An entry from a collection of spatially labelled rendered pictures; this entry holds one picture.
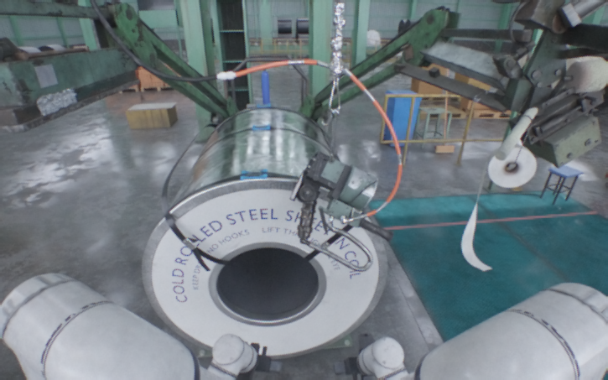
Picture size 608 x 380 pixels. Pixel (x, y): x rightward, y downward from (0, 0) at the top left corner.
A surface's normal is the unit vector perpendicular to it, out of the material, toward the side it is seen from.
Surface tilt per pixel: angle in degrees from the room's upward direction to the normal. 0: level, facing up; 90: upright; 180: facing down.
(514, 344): 15
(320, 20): 90
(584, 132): 90
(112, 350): 28
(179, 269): 90
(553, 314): 5
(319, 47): 90
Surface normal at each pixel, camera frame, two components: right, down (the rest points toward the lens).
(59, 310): -0.05, -0.83
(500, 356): -0.43, -0.72
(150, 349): 0.72, -0.65
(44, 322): -0.19, -0.60
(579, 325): 0.11, -0.72
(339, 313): 0.09, 0.47
